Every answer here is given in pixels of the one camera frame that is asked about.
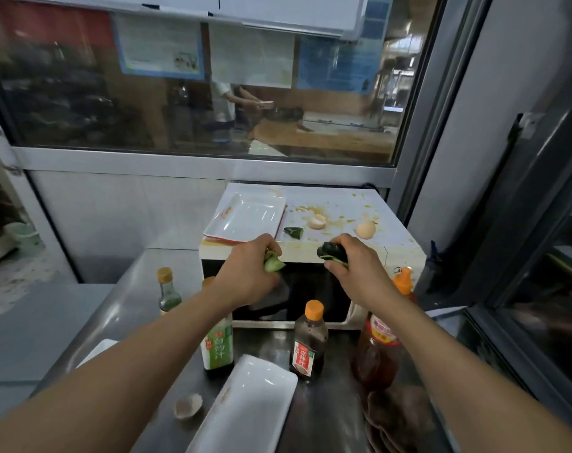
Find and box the person's right hand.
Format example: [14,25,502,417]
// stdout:
[324,233,401,312]

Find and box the person's left hand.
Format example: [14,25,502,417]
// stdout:
[209,233,289,311]

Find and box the dark green pepper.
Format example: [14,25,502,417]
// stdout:
[316,241,350,271]

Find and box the person's right forearm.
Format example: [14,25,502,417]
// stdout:
[375,297,572,453]

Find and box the person's left forearm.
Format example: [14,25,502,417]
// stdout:
[0,288,230,453]

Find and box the white rectangular plate red rim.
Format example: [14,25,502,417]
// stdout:
[203,192,287,245]

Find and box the white microwave oven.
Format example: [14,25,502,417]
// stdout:
[198,183,428,331]

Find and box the dark sauce bottle orange cap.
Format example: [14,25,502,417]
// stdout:
[289,299,329,381]

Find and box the large oil bottle orange cap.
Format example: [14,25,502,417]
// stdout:
[351,267,419,393]

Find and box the green label sauce bottle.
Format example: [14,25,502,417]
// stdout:
[200,276,235,374]

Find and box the small glass bottle tan cap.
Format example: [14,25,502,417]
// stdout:
[156,267,183,316]

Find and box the broken eggshell piece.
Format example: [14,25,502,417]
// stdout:
[174,393,204,421]

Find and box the brown cloth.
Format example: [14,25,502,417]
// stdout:
[360,386,438,453]

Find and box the white paper notice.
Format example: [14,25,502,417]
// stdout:
[208,22,297,90]

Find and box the blue poster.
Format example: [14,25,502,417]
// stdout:
[296,0,396,96]

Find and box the pale green cup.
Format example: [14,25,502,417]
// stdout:
[5,222,46,258]

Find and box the blue framed paper notice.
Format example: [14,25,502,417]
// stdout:
[111,14,206,81]

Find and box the metal door latch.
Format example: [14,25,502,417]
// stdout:
[0,121,23,178]

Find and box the glass window with metal frame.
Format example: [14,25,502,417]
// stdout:
[0,0,494,189]

